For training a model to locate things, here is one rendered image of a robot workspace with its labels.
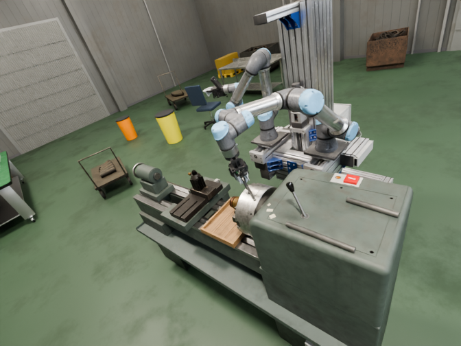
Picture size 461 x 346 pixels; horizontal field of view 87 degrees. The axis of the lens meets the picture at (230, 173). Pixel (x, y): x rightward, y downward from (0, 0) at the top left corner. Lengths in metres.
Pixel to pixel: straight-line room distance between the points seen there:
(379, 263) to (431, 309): 1.47
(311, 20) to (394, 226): 1.21
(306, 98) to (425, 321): 1.79
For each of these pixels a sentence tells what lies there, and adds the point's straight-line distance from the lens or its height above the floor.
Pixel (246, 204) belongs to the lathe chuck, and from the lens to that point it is 1.33.
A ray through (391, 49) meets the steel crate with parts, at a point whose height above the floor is 0.48.
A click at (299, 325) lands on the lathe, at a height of 0.54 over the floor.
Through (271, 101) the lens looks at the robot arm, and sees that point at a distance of 1.30.
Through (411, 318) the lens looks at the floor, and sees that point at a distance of 2.39.
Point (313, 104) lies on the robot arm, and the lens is 1.28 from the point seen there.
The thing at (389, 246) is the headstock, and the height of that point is 1.25.
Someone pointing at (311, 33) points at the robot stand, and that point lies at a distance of 1.76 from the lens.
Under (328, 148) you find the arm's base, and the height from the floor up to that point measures 1.18.
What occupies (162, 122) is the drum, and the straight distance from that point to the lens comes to 5.48.
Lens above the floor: 2.07
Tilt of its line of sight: 32 degrees down
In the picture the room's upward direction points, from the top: 17 degrees counter-clockwise
